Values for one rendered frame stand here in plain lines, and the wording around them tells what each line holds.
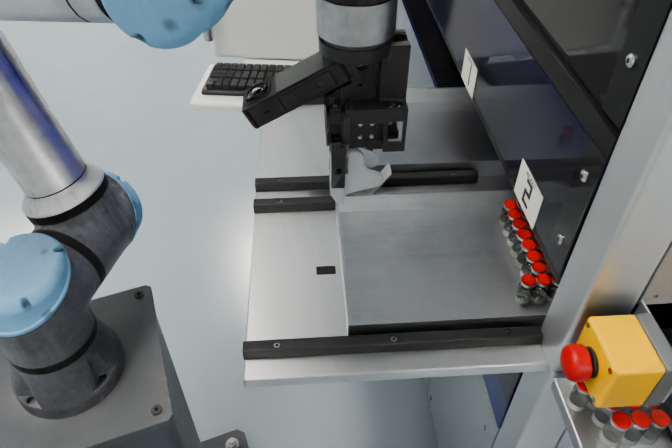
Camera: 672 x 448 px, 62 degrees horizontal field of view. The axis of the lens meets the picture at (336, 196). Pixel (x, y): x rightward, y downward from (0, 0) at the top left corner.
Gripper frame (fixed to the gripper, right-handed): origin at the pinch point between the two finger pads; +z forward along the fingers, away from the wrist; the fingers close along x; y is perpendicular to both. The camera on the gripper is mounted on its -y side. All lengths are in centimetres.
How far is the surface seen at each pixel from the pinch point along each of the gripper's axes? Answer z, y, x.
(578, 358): 8.2, 24.7, -18.5
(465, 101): 21, 32, 54
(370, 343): 19.6, 4.3, -7.7
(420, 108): 21, 22, 51
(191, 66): 110, -67, 240
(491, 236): 21.3, 26.3, 12.5
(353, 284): 21.3, 3.1, 3.8
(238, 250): 110, -31, 96
